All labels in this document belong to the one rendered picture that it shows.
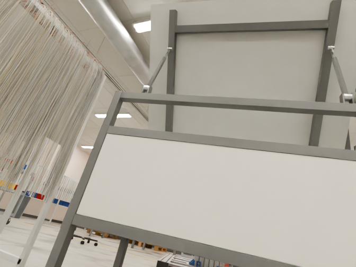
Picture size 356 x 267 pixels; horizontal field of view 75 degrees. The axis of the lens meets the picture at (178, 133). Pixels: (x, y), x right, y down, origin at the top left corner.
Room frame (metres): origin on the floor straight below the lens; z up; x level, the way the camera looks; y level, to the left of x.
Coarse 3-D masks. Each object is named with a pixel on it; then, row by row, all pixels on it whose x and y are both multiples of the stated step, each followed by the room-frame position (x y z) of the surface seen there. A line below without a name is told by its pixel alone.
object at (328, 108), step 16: (128, 96) 0.99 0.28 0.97; (144, 96) 0.96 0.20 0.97; (160, 96) 0.93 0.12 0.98; (176, 96) 0.91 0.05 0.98; (192, 96) 0.89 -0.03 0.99; (208, 96) 0.86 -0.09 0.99; (352, 96) 0.69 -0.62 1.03; (112, 112) 1.00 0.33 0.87; (288, 112) 0.79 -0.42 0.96; (304, 112) 0.77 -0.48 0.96; (320, 112) 0.74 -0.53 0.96; (336, 112) 0.72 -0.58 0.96; (352, 112) 0.70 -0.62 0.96
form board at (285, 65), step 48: (240, 0) 0.85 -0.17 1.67; (288, 0) 0.78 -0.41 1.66; (192, 48) 1.08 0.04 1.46; (240, 48) 0.99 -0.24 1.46; (288, 48) 0.91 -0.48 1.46; (336, 48) 0.84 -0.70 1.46; (240, 96) 1.14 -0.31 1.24; (288, 96) 1.05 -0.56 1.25; (336, 96) 0.97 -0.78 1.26; (336, 144) 1.10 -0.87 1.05
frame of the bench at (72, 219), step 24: (96, 144) 1.01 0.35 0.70; (216, 144) 0.84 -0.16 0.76; (240, 144) 0.81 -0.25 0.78; (264, 144) 0.78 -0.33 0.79; (288, 144) 0.76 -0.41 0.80; (72, 216) 1.00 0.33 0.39; (144, 240) 0.90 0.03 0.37; (168, 240) 0.87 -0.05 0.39; (48, 264) 1.01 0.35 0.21; (120, 264) 1.54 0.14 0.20; (240, 264) 0.80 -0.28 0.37; (264, 264) 0.78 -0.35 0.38; (288, 264) 0.76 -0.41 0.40
